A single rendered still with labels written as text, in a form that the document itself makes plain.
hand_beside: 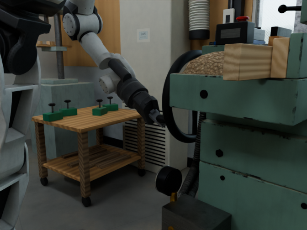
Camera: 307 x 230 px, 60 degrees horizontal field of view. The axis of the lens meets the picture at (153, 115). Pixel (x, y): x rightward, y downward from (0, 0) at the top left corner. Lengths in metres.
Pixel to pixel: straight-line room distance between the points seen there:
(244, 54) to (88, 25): 0.81
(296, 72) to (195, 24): 1.68
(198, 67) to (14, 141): 0.64
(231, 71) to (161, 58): 1.74
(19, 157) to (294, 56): 0.83
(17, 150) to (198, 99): 0.66
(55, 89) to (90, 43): 1.55
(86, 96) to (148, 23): 1.03
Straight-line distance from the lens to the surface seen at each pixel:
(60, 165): 2.07
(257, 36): 0.74
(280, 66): 0.38
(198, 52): 0.82
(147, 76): 2.12
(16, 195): 1.05
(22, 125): 0.94
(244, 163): 0.54
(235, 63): 0.31
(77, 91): 2.67
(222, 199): 0.59
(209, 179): 0.59
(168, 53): 2.00
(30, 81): 0.92
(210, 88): 0.42
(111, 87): 0.93
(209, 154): 0.57
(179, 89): 0.46
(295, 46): 0.37
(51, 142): 2.66
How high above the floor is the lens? 0.92
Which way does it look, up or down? 12 degrees down
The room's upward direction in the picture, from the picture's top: straight up
